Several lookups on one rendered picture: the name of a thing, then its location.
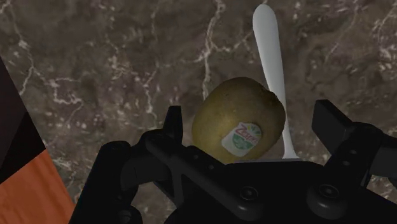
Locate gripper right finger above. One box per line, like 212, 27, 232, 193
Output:
306, 99, 397, 224

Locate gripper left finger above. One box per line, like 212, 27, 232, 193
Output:
69, 105, 265, 224

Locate brown kiwi with sticker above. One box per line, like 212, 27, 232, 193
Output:
191, 76, 286, 165

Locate white plastic spoon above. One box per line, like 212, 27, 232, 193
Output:
252, 3, 301, 160

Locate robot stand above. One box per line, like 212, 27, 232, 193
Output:
0, 58, 46, 185

